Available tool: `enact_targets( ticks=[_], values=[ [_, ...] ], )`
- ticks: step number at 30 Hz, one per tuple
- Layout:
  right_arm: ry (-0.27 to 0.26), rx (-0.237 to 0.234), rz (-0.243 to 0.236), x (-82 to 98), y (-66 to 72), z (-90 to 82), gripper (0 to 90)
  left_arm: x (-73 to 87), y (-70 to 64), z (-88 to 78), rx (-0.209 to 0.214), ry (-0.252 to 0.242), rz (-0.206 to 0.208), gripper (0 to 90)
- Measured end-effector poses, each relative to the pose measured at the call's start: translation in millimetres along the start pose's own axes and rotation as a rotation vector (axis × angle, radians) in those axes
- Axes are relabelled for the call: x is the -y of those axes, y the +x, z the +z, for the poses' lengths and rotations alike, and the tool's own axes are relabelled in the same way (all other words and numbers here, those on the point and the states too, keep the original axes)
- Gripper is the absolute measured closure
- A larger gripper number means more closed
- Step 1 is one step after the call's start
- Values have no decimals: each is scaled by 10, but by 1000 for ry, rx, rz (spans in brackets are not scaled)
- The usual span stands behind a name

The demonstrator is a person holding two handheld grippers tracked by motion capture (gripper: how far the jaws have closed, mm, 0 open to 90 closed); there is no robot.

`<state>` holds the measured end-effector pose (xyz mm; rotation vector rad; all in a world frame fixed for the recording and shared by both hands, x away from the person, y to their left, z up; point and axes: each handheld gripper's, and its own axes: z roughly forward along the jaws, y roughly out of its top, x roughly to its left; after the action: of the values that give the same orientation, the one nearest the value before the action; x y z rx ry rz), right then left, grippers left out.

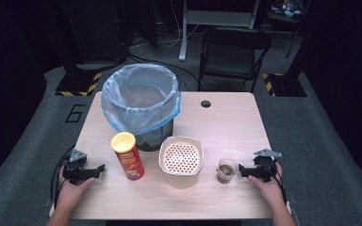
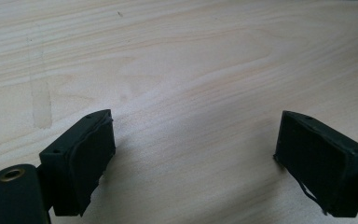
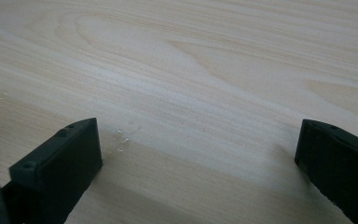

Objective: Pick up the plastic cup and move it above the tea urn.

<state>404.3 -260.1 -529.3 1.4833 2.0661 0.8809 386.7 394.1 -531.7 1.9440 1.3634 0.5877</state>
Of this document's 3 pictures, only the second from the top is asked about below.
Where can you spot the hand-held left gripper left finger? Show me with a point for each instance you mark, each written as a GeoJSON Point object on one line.
{"type": "Point", "coordinates": [80, 161]}

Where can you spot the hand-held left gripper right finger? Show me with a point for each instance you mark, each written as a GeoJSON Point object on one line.
{"type": "Point", "coordinates": [320, 161]}

